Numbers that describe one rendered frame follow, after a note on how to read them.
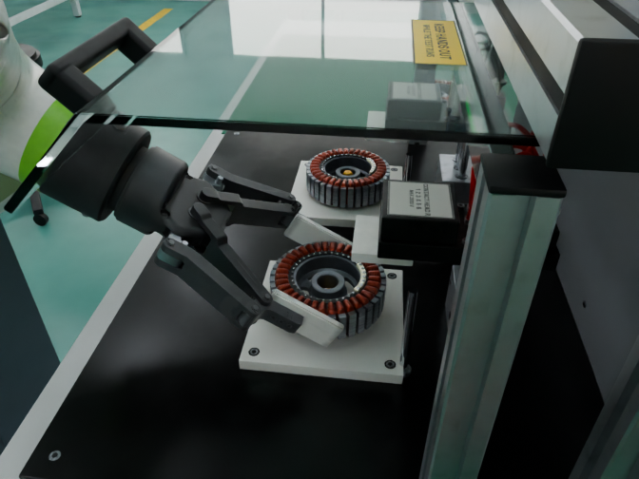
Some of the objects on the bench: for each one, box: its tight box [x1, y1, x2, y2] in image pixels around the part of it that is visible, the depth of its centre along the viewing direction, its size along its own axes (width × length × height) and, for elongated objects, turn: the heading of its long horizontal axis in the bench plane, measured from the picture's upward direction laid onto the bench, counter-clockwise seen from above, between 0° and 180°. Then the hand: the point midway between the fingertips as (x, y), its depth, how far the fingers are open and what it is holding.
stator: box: [306, 148, 390, 208], centre depth 73 cm, size 11×11×4 cm
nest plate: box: [239, 260, 403, 384], centre depth 56 cm, size 15×15×1 cm
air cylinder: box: [435, 154, 473, 204], centre depth 72 cm, size 5×8×6 cm
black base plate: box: [19, 130, 605, 479], centre depth 66 cm, size 47×64×2 cm
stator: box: [270, 241, 386, 339], centre depth 53 cm, size 11×11×4 cm
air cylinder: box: [445, 265, 460, 327], centre depth 53 cm, size 5×8×6 cm
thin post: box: [399, 287, 418, 378], centre depth 47 cm, size 2×2×10 cm
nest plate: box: [291, 161, 402, 228], centre depth 75 cm, size 15×15×1 cm
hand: (325, 282), depth 53 cm, fingers closed on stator, 11 cm apart
